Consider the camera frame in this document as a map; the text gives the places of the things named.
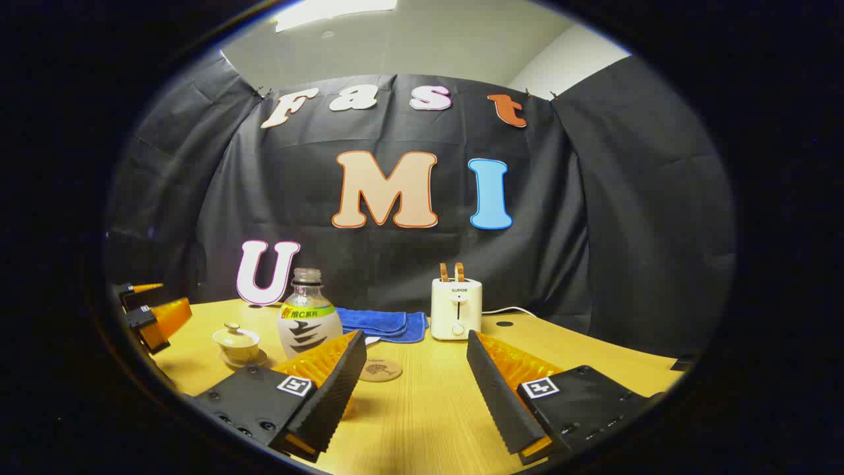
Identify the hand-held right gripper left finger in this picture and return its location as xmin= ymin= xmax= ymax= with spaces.
xmin=190 ymin=330 xmax=368 ymax=462

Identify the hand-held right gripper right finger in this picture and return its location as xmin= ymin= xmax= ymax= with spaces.
xmin=466 ymin=330 xmax=667 ymax=466

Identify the round brown coaster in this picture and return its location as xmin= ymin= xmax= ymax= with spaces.
xmin=358 ymin=358 xmax=404 ymax=383

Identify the plastic water bottle white label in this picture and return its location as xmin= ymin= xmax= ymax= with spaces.
xmin=277 ymin=268 xmax=344 ymax=360

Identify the folded blue towel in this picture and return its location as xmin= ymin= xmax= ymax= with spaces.
xmin=335 ymin=307 xmax=429 ymax=346

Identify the white toaster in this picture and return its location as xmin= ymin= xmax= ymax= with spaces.
xmin=431 ymin=278 xmax=483 ymax=341

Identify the black backdrop cloth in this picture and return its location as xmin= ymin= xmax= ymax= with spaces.
xmin=105 ymin=49 xmax=736 ymax=357

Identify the ceiling light panel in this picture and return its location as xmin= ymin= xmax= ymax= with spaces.
xmin=274 ymin=0 xmax=400 ymax=32

